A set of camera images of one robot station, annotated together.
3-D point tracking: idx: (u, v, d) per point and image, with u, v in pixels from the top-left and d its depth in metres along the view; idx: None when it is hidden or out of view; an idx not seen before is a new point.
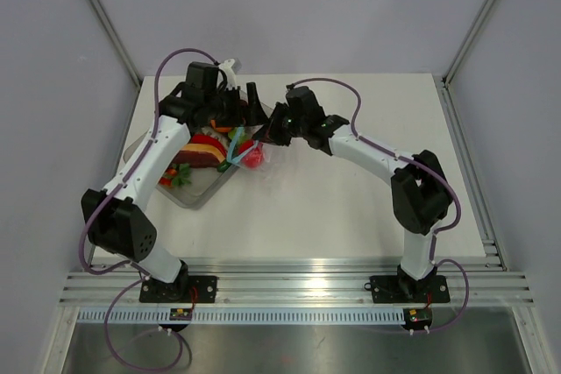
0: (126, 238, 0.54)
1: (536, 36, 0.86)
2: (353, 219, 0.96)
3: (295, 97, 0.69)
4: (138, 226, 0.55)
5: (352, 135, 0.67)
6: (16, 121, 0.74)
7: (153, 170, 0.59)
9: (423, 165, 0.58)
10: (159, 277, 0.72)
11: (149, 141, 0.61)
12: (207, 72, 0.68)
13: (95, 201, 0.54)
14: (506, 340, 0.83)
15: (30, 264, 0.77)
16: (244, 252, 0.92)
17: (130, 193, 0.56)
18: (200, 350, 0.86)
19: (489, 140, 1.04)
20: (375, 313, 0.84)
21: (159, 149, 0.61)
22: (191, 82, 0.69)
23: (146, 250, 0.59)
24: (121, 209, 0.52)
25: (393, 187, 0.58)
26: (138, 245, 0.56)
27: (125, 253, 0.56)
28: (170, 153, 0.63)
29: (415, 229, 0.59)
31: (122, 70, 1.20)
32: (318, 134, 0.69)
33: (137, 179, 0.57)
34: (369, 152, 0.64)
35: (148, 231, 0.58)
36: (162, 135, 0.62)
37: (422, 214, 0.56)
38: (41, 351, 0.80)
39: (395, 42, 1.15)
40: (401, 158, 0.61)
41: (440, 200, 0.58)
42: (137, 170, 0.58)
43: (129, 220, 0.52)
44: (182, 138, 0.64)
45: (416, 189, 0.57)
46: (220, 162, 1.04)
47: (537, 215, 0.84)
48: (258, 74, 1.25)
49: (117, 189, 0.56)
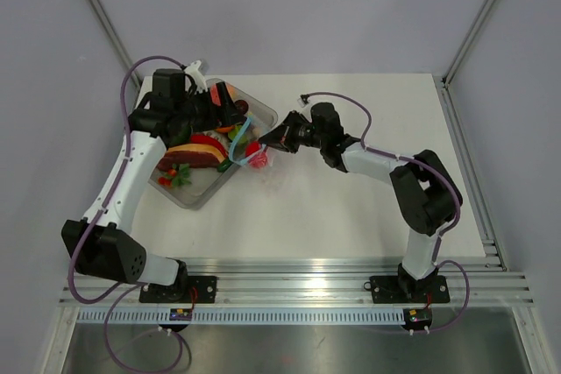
0: (117, 262, 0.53)
1: (536, 36, 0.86)
2: (353, 219, 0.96)
3: (321, 116, 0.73)
4: (127, 250, 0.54)
5: (360, 145, 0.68)
6: (15, 120, 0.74)
7: (132, 190, 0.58)
9: (425, 165, 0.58)
10: (159, 278, 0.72)
11: (124, 160, 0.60)
12: (173, 79, 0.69)
13: (76, 231, 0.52)
14: (507, 340, 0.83)
15: (30, 264, 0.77)
16: (244, 252, 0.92)
17: (110, 219, 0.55)
18: (200, 350, 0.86)
19: (488, 140, 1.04)
20: (375, 313, 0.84)
21: (136, 167, 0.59)
22: (158, 92, 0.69)
23: (138, 271, 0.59)
24: (106, 236, 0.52)
25: (394, 185, 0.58)
26: (130, 268, 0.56)
27: (117, 278, 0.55)
28: (148, 170, 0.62)
29: (422, 229, 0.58)
31: (121, 70, 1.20)
32: (335, 152, 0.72)
33: (117, 203, 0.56)
34: (372, 158, 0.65)
35: (138, 252, 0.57)
36: (137, 152, 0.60)
37: (429, 214, 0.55)
38: (41, 351, 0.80)
39: (394, 42, 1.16)
40: (402, 158, 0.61)
41: (447, 201, 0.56)
42: (115, 194, 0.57)
43: (116, 247, 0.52)
44: (158, 152, 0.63)
45: (420, 187, 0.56)
46: (220, 162, 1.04)
47: (537, 215, 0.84)
48: (259, 73, 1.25)
49: (98, 215, 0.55)
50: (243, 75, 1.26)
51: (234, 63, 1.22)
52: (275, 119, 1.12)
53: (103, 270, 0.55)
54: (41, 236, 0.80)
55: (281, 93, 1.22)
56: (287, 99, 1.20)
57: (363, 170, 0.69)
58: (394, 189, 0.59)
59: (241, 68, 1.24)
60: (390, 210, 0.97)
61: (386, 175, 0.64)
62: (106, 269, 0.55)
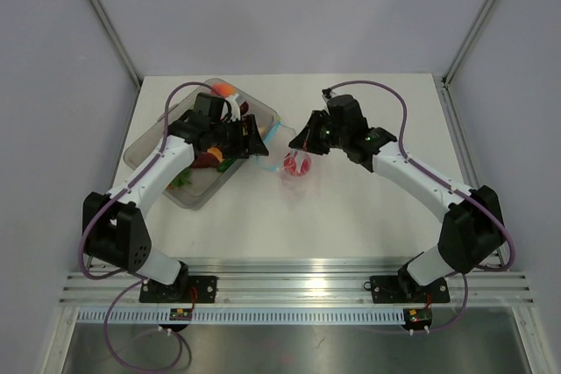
0: (124, 243, 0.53)
1: (536, 36, 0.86)
2: (356, 219, 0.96)
3: (337, 106, 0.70)
4: (138, 234, 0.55)
5: (401, 156, 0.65)
6: (14, 120, 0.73)
7: (158, 181, 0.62)
9: (484, 207, 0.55)
10: (158, 278, 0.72)
11: (157, 155, 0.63)
12: (214, 102, 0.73)
13: (97, 205, 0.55)
14: (506, 339, 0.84)
15: (30, 264, 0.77)
16: (244, 252, 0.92)
17: (132, 199, 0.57)
18: (201, 350, 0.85)
19: (488, 140, 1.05)
20: (375, 313, 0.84)
21: (166, 163, 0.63)
22: (199, 110, 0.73)
23: (140, 263, 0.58)
24: (124, 213, 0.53)
25: (446, 225, 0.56)
26: (133, 256, 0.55)
27: (119, 264, 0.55)
28: (174, 170, 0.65)
29: (460, 267, 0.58)
31: (121, 70, 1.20)
32: (362, 146, 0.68)
33: (141, 187, 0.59)
34: (420, 179, 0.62)
35: (145, 243, 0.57)
36: (170, 151, 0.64)
37: (472, 256, 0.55)
38: (41, 351, 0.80)
39: (394, 43, 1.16)
40: (458, 192, 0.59)
41: (493, 240, 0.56)
42: (141, 179, 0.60)
43: (130, 225, 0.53)
44: (187, 158, 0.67)
45: (472, 230, 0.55)
46: (220, 162, 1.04)
47: (537, 215, 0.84)
48: (259, 73, 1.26)
49: (121, 194, 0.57)
50: (243, 75, 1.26)
51: (234, 63, 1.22)
52: (275, 118, 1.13)
53: (108, 250, 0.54)
54: (41, 236, 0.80)
55: (281, 92, 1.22)
56: (287, 98, 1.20)
57: (398, 179, 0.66)
58: (443, 227, 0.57)
59: (241, 67, 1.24)
60: (398, 214, 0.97)
61: (429, 201, 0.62)
62: (110, 249, 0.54)
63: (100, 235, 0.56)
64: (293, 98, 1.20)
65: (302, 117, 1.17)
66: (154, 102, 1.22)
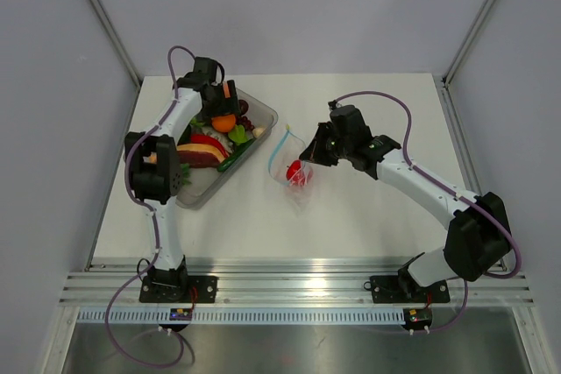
0: (166, 168, 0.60)
1: (536, 36, 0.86)
2: (355, 219, 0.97)
3: (339, 116, 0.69)
4: (174, 160, 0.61)
5: (405, 163, 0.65)
6: (14, 119, 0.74)
7: (180, 122, 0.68)
9: (488, 213, 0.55)
10: (166, 257, 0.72)
11: (173, 102, 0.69)
12: (212, 63, 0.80)
13: (134, 140, 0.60)
14: (507, 340, 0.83)
15: (29, 264, 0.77)
16: (244, 252, 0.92)
17: (165, 132, 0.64)
18: (201, 350, 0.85)
19: (488, 140, 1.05)
20: (375, 313, 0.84)
21: (183, 107, 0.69)
22: (197, 69, 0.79)
23: (177, 189, 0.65)
24: (160, 142, 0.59)
25: (450, 231, 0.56)
26: (173, 181, 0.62)
27: (161, 189, 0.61)
28: (188, 115, 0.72)
29: (467, 275, 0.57)
31: (121, 70, 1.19)
32: (366, 155, 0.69)
33: (169, 125, 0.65)
34: (421, 184, 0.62)
35: (178, 170, 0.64)
36: (184, 97, 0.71)
37: (479, 263, 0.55)
38: (41, 351, 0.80)
39: (394, 43, 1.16)
40: (463, 198, 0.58)
41: (500, 247, 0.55)
42: (168, 118, 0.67)
43: (168, 151, 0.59)
44: (196, 106, 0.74)
45: (478, 236, 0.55)
46: (220, 162, 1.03)
47: (536, 215, 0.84)
48: (259, 73, 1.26)
49: (154, 129, 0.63)
50: (244, 75, 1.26)
51: (234, 63, 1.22)
52: (275, 118, 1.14)
53: (152, 179, 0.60)
54: (41, 235, 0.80)
55: (281, 93, 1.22)
56: (287, 98, 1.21)
57: (401, 187, 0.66)
58: (449, 233, 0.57)
59: (241, 68, 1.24)
60: (398, 215, 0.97)
61: (435, 209, 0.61)
62: (152, 177, 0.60)
63: (141, 167, 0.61)
64: (293, 98, 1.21)
65: (302, 117, 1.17)
66: (154, 102, 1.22)
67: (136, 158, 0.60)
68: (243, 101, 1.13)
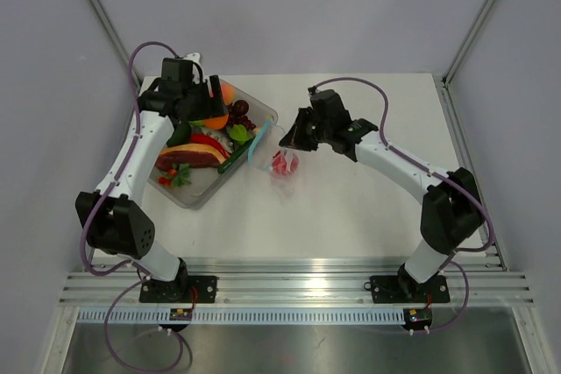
0: (127, 235, 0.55)
1: (536, 35, 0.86)
2: (355, 220, 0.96)
3: (319, 100, 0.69)
4: (137, 222, 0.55)
5: (381, 144, 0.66)
6: (14, 119, 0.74)
7: (142, 165, 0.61)
9: (459, 186, 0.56)
10: (160, 276, 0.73)
11: (135, 137, 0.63)
12: (182, 65, 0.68)
13: (92, 203, 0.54)
14: (507, 340, 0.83)
15: (29, 264, 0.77)
16: (244, 252, 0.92)
17: (124, 189, 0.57)
18: (200, 350, 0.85)
19: (488, 139, 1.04)
20: (375, 312, 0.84)
21: (145, 146, 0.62)
22: (166, 77, 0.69)
23: (147, 244, 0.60)
24: (119, 207, 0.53)
25: (425, 206, 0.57)
26: (140, 240, 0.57)
27: (128, 250, 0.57)
28: (156, 149, 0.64)
29: (443, 246, 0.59)
31: (122, 70, 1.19)
32: (344, 138, 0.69)
33: (128, 176, 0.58)
34: (398, 163, 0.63)
35: (146, 226, 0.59)
36: (147, 130, 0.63)
37: (452, 234, 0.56)
38: (41, 351, 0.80)
39: (394, 43, 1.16)
40: (436, 174, 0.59)
41: (472, 219, 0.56)
42: (126, 167, 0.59)
43: (128, 217, 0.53)
44: (166, 132, 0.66)
45: (450, 209, 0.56)
46: (221, 162, 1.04)
47: (537, 215, 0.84)
48: (259, 73, 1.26)
49: (110, 187, 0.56)
50: (243, 75, 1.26)
51: (234, 63, 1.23)
52: (275, 118, 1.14)
53: (116, 241, 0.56)
54: (41, 235, 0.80)
55: (281, 93, 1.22)
56: (287, 99, 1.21)
57: (376, 166, 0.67)
58: (423, 207, 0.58)
59: (241, 67, 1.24)
60: (398, 215, 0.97)
61: (410, 186, 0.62)
62: (117, 241, 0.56)
63: (102, 229, 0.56)
64: (293, 99, 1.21)
65: None
66: None
67: (95, 222, 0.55)
68: (240, 101, 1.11)
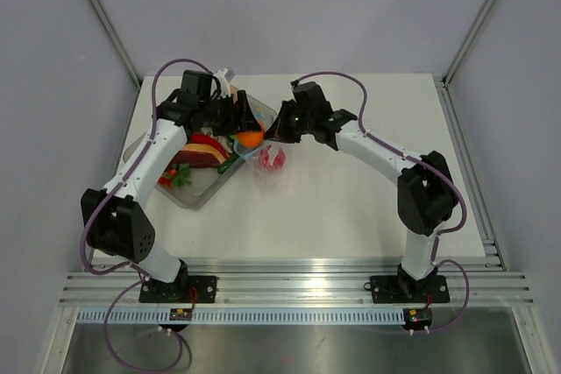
0: (127, 237, 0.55)
1: (536, 35, 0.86)
2: (355, 220, 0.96)
3: (302, 92, 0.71)
4: (138, 225, 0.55)
5: (360, 131, 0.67)
6: (14, 119, 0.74)
7: (152, 170, 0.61)
9: (430, 166, 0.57)
10: (161, 276, 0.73)
11: (148, 143, 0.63)
12: (202, 79, 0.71)
13: (97, 201, 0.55)
14: (506, 340, 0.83)
15: (29, 264, 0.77)
16: (244, 252, 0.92)
17: (130, 191, 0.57)
18: (200, 350, 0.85)
19: (488, 139, 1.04)
20: (375, 312, 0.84)
21: (157, 151, 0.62)
22: (186, 88, 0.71)
23: (145, 250, 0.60)
24: (123, 208, 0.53)
25: (400, 188, 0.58)
26: (138, 245, 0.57)
27: (125, 254, 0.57)
28: (167, 156, 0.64)
29: (421, 229, 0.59)
31: (121, 69, 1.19)
32: (325, 128, 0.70)
33: (136, 179, 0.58)
34: (374, 149, 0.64)
35: (147, 231, 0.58)
36: (160, 137, 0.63)
37: (427, 215, 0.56)
38: (41, 350, 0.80)
39: (394, 42, 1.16)
40: (409, 158, 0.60)
41: (445, 201, 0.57)
42: (136, 170, 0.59)
43: (131, 219, 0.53)
44: (180, 141, 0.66)
45: (423, 190, 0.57)
46: (221, 162, 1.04)
47: (537, 215, 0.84)
48: (258, 73, 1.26)
49: (117, 187, 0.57)
50: (243, 75, 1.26)
51: (234, 63, 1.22)
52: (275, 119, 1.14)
53: (114, 243, 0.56)
54: (40, 235, 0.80)
55: (281, 93, 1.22)
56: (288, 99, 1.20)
57: (356, 154, 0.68)
58: (398, 188, 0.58)
59: (241, 67, 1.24)
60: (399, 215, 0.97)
61: (387, 172, 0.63)
62: (116, 243, 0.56)
63: (102, 229, 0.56)
64: None
65: None
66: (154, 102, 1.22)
67: (96, 221, 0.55)
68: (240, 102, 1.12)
